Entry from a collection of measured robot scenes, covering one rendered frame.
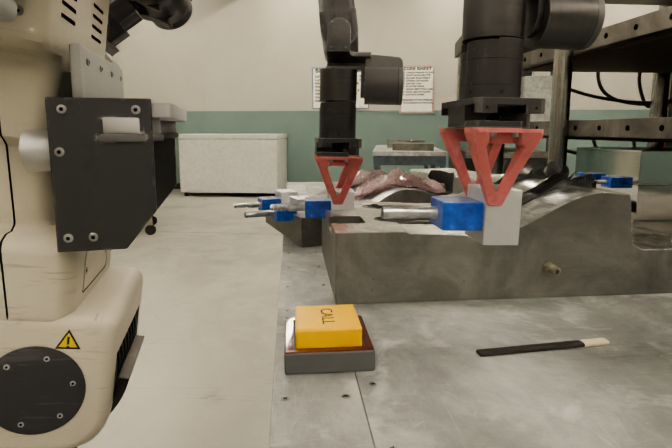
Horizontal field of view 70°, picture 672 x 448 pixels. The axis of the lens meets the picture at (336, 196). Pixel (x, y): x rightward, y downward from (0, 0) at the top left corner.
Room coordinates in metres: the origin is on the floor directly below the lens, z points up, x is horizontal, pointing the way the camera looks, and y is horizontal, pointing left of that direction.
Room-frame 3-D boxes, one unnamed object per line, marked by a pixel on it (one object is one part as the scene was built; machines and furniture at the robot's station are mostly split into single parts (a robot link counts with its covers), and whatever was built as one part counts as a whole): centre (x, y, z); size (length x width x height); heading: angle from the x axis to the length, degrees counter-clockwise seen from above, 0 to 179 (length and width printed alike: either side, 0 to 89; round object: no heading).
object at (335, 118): (0.76, 0.00, 1.02); 0.10 x 0.07 x 0.07; 5
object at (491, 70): (0.48, -0.15, 1.06); 0.10 x 0.07 x 0.07; 6
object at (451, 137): (0.49, -0.15, 0.99); 0.07 x 0.07 x 0.09; 6
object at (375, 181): (1.06, -0.12, 0.90); 0.26 x 0.18 x 0.08; 113
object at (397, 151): (5.47, -0.79, 0.44); 1.90 x 0.70 x 0.89; 174
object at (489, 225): (0.47, -0.11, 0.93); 0.13 x 0.05 x 0.05; 95
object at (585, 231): (0.72, -0.24, 0.87); 0.50 x 0.26 x 0.14; 95
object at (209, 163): (7.49, 1.57, 0.47); 1.52 x 0.77 x 0.94; 84
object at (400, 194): (1.06, -0.12, 0.86); 0.50 x 0.26 x 0.11; 113
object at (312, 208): (0.75, 0.04, 0.89); 0.13 x 0.05 x 0.05; 95
